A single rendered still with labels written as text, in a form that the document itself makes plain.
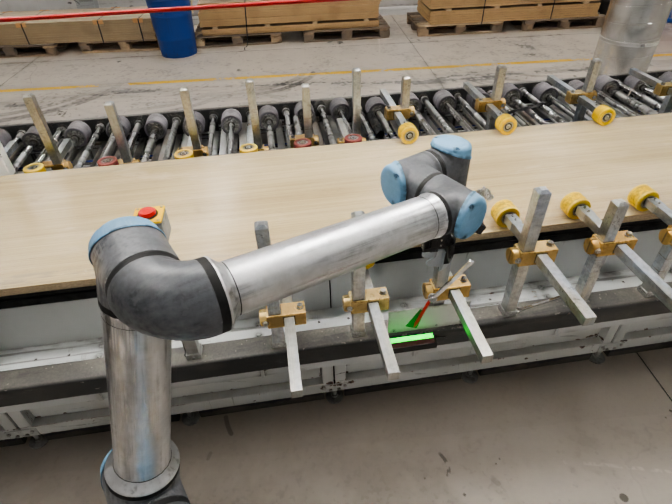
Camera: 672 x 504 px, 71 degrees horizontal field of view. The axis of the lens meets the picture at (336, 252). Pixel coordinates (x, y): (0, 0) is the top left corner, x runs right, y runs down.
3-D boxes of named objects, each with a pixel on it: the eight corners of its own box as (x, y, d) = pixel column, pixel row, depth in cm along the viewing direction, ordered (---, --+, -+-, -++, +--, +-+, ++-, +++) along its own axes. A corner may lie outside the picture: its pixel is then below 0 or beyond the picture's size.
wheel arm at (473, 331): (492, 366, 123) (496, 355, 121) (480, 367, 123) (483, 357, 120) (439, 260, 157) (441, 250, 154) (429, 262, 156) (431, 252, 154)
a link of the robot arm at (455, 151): (419, 138, 103) (452, 126, 107) (415, 187, 111) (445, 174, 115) (450, 154, 97) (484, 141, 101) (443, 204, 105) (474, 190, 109)
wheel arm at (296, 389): (304, 398, 120) (303, 388, 117) (291, 400, 120) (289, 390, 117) (291, 284, 153) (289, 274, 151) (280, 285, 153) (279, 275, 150)
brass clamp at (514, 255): (555, 263, 139) (560, 250, 136) (512, 269, 138) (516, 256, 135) (545, 250, 144) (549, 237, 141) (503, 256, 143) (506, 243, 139)
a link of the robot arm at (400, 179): (411, 181, 91) (457, 162, 96) (375, 158, 99) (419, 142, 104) (408, 220, 97) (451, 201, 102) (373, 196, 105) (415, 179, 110)
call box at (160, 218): (169, 247, 114) (160, 221, 109) (139, 250, 113) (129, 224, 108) (172, 230, 119) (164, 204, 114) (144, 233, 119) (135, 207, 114)
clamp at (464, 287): (468, 297, 143) (471, 285, 140) (426, 302, 142) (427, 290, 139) (462, 284, 148) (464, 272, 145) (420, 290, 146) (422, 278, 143)
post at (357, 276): (364, 339, 150) (366, 216, 119) (353, 341, 149) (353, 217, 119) (362, 331, 152) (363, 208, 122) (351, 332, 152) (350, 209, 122)
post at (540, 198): (513, 316, 154) (553, 190, 123) (503, 317, 153) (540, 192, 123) (509, 308, 156) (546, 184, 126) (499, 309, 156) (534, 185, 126)
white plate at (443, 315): (466, 323, 151) (471, 301, 145) (387, 334, 148) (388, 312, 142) (465, 322, 151) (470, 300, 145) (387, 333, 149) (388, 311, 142)
